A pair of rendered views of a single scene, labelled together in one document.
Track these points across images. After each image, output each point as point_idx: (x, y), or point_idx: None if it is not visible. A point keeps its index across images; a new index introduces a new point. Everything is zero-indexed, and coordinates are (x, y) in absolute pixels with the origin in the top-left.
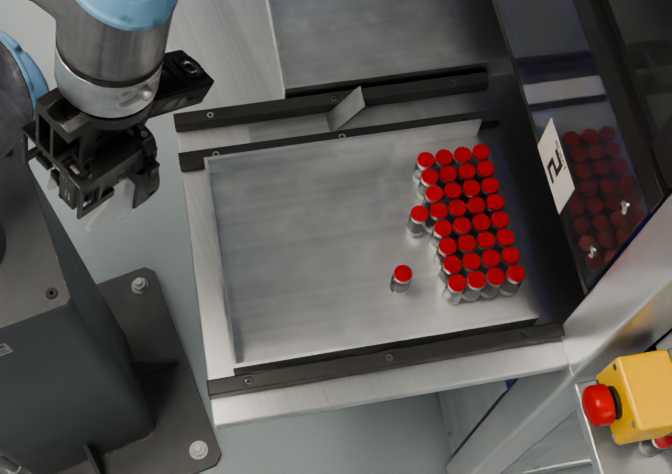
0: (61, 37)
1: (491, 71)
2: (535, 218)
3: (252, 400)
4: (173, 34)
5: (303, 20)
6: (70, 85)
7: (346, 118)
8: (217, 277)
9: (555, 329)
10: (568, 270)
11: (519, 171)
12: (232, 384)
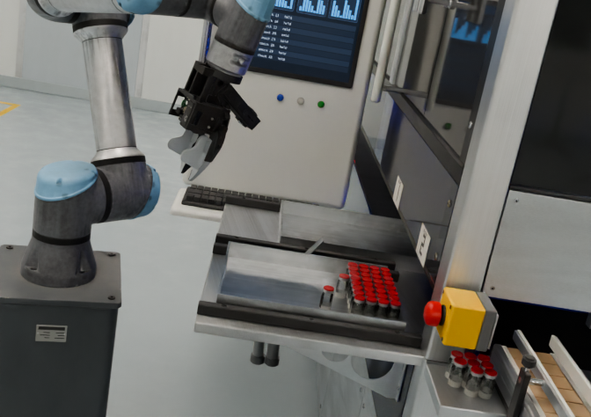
0: (220, 25)
1: (397, 264)
2: (413, 310)
3: (222, 320)
4: (225, 222)
5: (297, 233)
6: (214, 49)
7: (311, 251)
8: (218, 283)
9: (416, 335)
10: None
11: (407, 296)
12: (214, 304)
